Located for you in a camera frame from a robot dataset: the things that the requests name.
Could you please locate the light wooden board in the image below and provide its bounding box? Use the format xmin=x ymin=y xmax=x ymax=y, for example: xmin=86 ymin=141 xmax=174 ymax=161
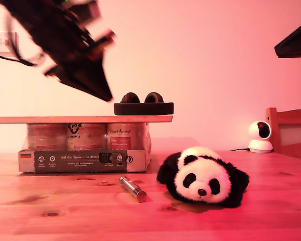
xmin=0 ymin=115 xmax=174 ymax=125

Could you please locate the white security camera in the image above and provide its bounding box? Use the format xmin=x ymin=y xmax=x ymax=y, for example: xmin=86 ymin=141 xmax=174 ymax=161
xmin=248 ymin=120 xmax=274 ymax=154

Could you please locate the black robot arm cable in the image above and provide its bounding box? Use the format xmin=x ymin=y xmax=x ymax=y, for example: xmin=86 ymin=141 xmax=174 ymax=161
xmin=0 ymin=15 xmax=40 ymax=67

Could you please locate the pet food can recycling mark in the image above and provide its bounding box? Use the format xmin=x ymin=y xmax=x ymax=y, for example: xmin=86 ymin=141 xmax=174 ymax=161
xmin=66 ymin=123 xmax=108 ymax=152

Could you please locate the panda plush toy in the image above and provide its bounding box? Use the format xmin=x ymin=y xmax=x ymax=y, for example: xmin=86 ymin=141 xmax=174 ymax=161
xmin=156 ymin=146 xmax=250 ymax=209

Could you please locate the pet food can red label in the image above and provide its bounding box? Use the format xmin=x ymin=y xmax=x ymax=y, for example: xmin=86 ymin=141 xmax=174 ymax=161
xmin=106 ymin=122 xmax=146 ymax=151

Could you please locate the wooden chair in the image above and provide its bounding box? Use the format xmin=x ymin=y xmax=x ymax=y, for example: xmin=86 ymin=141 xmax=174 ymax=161
xmin=265 ymin=107 xmax=301 ymax=159

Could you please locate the printed cardboard can tray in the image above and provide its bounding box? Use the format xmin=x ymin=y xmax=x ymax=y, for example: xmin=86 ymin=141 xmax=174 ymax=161
xmin=18 ymin=147 xmax=153 ymax=174

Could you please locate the pet food can plain label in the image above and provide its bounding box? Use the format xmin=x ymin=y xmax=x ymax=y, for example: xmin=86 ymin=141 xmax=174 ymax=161
xmin=27 ymin=123 xmax=68 ymax=152

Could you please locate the silver laser pointer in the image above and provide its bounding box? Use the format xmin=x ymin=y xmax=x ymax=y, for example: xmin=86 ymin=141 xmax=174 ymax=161
xmin=118 ymin=175 xmax=148 ymax=204

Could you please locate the black over-ear headphones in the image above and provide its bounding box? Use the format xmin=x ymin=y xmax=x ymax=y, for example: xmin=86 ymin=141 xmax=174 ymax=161
xmin=113 ymin=91 xmax=175 ymax=116

